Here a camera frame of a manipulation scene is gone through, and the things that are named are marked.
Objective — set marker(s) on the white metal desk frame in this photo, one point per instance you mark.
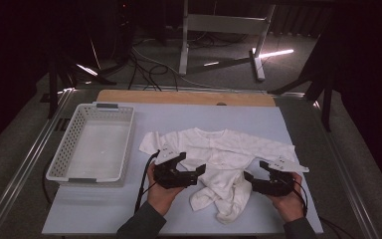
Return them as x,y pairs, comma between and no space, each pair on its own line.
225,24

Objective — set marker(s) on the dark pleated curtain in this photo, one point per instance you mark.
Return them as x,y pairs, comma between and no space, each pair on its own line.
295,23

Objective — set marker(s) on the pale blue table mat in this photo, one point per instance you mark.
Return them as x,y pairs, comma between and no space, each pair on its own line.
195,116

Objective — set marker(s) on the white perforated plastic basket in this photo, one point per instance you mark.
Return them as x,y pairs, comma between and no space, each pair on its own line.
93,149

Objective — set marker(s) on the person's right hand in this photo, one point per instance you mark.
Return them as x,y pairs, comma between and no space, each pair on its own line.
290,204

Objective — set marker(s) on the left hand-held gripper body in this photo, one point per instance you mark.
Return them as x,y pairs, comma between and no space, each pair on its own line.
169,174

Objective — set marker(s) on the person's left hand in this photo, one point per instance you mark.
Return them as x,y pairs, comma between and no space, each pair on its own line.
162,199

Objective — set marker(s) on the aluminium rail frame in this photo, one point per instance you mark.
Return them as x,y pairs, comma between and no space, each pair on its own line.
30,156

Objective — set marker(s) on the black stand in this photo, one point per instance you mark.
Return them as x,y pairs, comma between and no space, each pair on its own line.
52,93
327,106

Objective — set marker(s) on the white baby romper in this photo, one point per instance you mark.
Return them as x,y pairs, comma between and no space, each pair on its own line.
222,146

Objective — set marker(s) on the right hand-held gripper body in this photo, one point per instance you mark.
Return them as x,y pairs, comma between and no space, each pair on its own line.
275,186

